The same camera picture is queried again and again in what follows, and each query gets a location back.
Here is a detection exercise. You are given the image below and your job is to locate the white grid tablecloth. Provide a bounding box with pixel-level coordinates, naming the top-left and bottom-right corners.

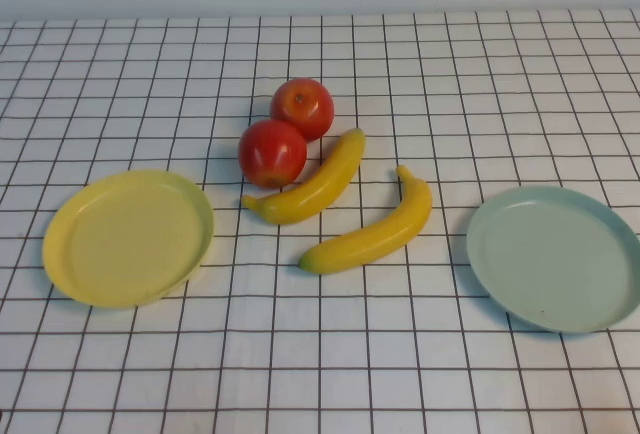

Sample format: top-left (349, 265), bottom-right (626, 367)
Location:
top-left (0, 8), bottom-right (640, 434)

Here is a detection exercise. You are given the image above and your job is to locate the yellow plastic banana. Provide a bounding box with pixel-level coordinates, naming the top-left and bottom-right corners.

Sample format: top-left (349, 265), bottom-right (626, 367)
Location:
top-left (241, 126), bottom-right (367, 226)

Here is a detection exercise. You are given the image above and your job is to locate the red plastic apple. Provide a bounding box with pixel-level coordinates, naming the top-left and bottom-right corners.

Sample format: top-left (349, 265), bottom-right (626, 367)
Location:
top-left (269, 77), bottom-right (335, 143)
top-left (237, 118), bottom-right (308, 189)

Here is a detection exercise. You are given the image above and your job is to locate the yellow banana green tip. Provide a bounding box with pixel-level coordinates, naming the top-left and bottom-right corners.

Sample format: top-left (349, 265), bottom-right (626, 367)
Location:
top-left (298, 164), bottom-right (434, 275)

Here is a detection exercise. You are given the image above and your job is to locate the pale green round plate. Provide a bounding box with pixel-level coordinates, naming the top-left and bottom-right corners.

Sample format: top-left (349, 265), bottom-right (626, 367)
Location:
top-left (465, 184), bottom-right (640, 335)

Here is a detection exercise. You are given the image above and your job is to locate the yellow round plastic plate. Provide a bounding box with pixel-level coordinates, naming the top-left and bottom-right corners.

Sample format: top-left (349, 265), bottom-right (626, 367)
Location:
top-left (41, 168), bottom-right (216, 310)

